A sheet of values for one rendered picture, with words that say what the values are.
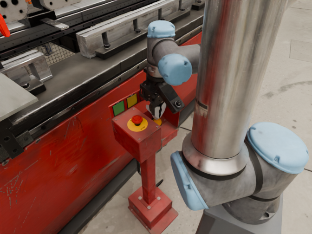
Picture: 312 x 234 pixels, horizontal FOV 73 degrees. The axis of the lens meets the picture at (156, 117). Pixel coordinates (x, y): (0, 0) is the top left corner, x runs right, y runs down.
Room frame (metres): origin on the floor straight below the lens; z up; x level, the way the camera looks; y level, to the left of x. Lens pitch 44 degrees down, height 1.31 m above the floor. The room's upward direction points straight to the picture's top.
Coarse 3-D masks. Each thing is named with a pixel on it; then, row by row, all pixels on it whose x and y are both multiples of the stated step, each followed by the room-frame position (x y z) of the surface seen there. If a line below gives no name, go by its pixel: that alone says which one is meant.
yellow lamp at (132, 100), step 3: (132, 96) 0.62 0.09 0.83; (135, 96) 0.63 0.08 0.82; (129, 99) 0.61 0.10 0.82; (132, 99) 0.62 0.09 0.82; (135, 99) 0.63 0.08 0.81; (129, 102) 0.61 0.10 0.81; (132, 102) 0.62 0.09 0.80; (135, 102) 0.63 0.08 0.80; (129, 105) 0.61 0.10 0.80; (132, 105) 0.62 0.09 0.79
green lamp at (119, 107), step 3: (120, 102) 0.58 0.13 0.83; (117, 105) 0.57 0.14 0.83; (120, 105) 0.58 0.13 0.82; (123, 105) 0.59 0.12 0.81; (114, 108) 0.56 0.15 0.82; (117, 108) 0.57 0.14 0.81; (120, 108) 0.58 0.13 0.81; (123, 108) 0.59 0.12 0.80; (114, 111) 0.56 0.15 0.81; (117, 111) 0.57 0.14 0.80; (120, 111) 0.58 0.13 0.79; (114, 114) 0.56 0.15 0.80
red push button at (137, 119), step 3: (132, 117) 0.53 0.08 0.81; (135, 117) 0.53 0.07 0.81; (138, 117) 0.53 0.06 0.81; (141, 117) 0.53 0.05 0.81; (132, 120) 0.52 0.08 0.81; (135, 120) 0.51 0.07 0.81; (138, 120) 0.51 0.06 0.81; (141, 120) 0.52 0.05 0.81; (135, 123) 0.51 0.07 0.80; (138, 123) 0.51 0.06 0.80
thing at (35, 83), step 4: (32, 80) 0.61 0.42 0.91; (36, 80) 0.61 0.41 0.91; (32, 84) 0.59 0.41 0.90; (36, 84) 0.59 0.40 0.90; (40, 84) 0.59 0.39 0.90; (44, 84) 0.60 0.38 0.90; (28, 88) 0.57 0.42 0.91; (32, 88) 0.57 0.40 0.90; (36, 88) 0.57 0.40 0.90; (40, 88) 0.58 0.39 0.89; (44, 88) 0.59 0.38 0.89; (32, 92) 0.56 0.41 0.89; (36, 92) 0.57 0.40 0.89; (40, 92) 0.58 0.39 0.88
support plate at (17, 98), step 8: (0, 80) 0.47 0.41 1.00; (8, 80) 0.47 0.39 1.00; (0, 88) 0.43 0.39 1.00; (8, 88) 0.43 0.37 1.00; (16, 88) 0.43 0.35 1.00; (0, 96) 0.40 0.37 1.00; (8, 96) 0.40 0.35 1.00; (16, 96) 0.40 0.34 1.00; (24, 96) 0.40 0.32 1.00; (32, 96) 0.40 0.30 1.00; (0, 104) 0.37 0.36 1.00; (8, 104) 0.37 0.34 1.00; (16, 104) 0.37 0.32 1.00; (24, 104) 0.37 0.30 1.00; (0, 112) 0.34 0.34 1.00; (8, 112) 0.34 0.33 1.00; (16, 112) 0.35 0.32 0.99; (0, 120) 0.33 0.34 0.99
